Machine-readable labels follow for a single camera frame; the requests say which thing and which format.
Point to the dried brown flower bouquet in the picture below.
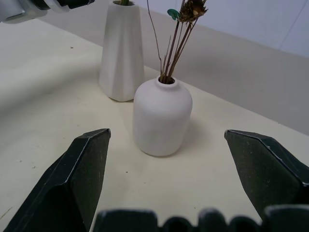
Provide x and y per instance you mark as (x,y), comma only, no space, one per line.
(177,38)

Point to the short round white vase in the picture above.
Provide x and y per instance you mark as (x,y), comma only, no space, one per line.
(162,118)

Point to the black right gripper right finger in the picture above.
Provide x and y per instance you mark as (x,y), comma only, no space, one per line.
(263,174)

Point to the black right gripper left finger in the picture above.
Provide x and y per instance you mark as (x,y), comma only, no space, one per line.
(60,183)

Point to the tall ribbed white vase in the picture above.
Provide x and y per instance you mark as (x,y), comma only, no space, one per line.
(122,50)

